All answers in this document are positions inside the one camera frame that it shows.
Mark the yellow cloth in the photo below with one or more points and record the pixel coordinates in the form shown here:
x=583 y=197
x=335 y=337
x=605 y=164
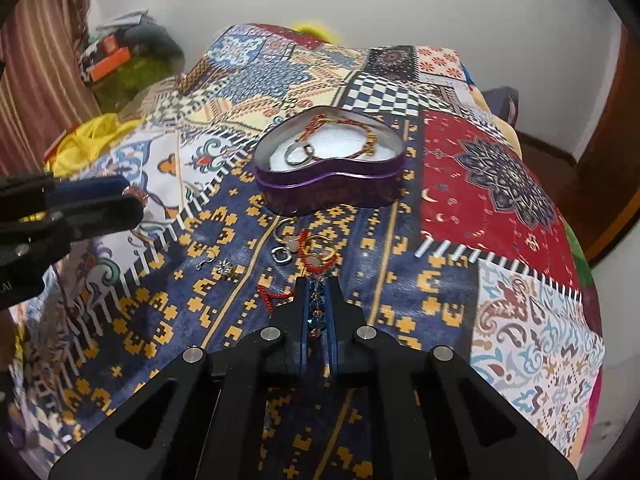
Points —
x=95 y=135

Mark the silver flower brooch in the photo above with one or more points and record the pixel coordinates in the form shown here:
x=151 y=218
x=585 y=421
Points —
x=225 y=266

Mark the wooden door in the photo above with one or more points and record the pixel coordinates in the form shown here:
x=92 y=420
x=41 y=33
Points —
x=610 y=160

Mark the small silver hook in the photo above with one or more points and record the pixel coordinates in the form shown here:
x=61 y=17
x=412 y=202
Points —
x=202 y=264

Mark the yellow pillow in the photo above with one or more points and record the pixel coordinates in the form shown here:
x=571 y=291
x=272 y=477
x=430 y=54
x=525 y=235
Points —
x=312 y=31

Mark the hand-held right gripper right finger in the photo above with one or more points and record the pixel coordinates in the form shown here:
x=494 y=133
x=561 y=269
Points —
x=334 y=325

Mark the patchwork printed blanket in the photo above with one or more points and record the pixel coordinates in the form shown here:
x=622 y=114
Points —
x=450 y=240

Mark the dark blue pillow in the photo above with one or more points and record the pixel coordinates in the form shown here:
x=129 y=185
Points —
x=501 y=102

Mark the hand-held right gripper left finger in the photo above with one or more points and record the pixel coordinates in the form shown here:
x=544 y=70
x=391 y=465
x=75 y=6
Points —
x=303 y=320

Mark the white foam pad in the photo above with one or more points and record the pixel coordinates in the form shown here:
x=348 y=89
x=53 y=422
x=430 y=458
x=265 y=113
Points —
x=340 y=137

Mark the striped brown curtain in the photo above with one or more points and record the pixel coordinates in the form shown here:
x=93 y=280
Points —
x=45 y=75

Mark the orange box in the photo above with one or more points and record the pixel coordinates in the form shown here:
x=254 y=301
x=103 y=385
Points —
x=107 y=67

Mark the pile of clutter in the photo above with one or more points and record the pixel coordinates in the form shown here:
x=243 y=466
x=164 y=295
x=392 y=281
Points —
x=135 y=40

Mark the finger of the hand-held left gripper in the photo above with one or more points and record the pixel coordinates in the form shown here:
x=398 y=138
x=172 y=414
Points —
x=95 y=187
x=100 y=217

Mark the purple heart-shaped tin box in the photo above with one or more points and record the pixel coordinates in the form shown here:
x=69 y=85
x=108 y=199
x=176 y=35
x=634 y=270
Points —
x=325 y=185

